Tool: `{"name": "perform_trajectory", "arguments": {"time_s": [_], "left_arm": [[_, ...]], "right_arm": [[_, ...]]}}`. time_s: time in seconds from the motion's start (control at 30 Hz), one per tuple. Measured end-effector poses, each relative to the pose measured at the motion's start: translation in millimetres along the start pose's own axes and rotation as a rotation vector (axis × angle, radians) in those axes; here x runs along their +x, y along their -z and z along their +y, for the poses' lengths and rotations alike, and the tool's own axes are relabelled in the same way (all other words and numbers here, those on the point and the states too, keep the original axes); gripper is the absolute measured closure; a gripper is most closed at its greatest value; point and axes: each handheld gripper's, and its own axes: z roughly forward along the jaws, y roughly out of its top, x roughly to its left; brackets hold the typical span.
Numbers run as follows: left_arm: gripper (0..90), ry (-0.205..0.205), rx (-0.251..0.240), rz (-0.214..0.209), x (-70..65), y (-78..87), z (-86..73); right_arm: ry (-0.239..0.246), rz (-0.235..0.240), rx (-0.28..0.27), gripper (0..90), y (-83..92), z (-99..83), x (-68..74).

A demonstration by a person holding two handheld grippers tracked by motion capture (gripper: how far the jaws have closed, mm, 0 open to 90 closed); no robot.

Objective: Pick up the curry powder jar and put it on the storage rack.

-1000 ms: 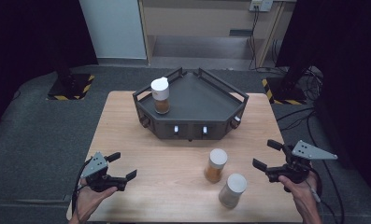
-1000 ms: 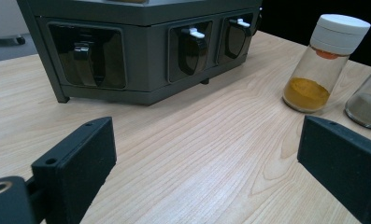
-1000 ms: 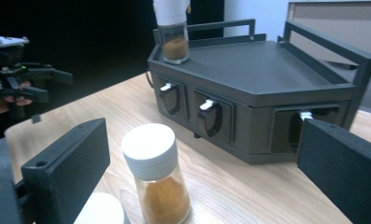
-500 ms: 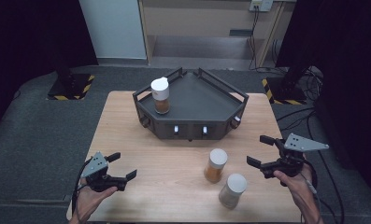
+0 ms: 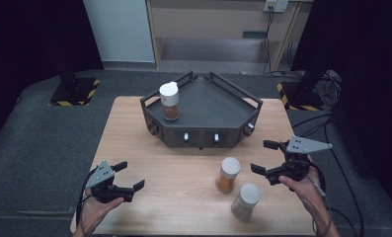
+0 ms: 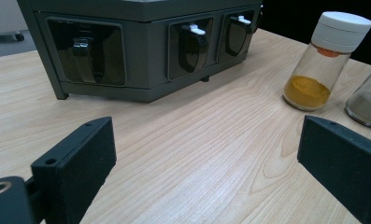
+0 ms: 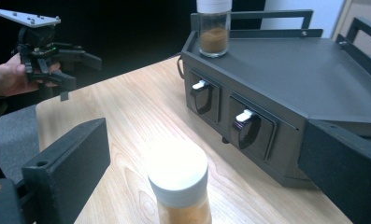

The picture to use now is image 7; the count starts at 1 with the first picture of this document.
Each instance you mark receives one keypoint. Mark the dark rack drawer white tab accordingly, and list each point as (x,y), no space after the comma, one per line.
(250,130)
(203,98)

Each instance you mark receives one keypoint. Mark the flip-cap brown spice jar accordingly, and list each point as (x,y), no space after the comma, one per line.
(213,40)

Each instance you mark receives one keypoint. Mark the dark grey spice rack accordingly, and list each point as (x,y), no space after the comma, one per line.
(267,62)

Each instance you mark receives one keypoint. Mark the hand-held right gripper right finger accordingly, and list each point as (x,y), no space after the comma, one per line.
(345,168)

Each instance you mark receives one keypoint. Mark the round-cap orange spice jar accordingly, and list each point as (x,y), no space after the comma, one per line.
(178,177)

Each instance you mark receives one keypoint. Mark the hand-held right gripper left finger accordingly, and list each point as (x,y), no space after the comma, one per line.
(68,168)

